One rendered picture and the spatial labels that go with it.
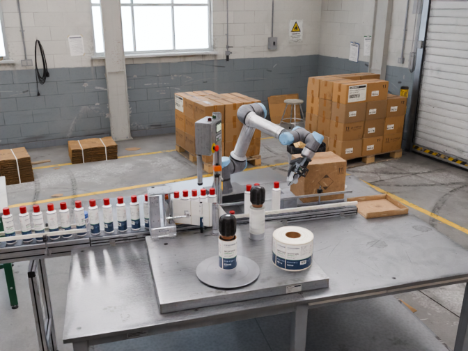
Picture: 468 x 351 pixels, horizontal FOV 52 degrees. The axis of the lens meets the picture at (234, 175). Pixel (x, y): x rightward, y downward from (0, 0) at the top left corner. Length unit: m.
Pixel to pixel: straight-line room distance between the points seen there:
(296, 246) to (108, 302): 0.90
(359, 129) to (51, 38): 4.63
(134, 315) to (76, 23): 6.19
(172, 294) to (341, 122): 4.63
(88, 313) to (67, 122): 6.01
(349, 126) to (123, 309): 4.81
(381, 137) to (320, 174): 3.82
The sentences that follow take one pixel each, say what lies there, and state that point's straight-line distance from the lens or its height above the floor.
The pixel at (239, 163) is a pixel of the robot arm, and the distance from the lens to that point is 3.32.
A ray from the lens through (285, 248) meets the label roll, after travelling 2.35.
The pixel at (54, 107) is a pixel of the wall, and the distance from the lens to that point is 8.01.
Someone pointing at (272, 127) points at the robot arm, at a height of 1.41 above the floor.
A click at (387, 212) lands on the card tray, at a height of 0.86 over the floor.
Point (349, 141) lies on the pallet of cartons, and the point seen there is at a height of 0.39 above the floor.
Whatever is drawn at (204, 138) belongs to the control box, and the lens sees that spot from 2.74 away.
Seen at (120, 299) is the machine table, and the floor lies 0.83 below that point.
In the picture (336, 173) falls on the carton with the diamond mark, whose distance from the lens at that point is 3.28.
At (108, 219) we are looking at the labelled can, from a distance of 2.79.
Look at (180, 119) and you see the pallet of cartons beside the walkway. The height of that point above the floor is 0.55.
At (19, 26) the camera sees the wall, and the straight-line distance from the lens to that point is 7.85.
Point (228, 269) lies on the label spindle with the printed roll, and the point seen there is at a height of 0.92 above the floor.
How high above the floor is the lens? 2.10
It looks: 19 degrees down
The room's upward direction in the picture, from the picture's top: straight up
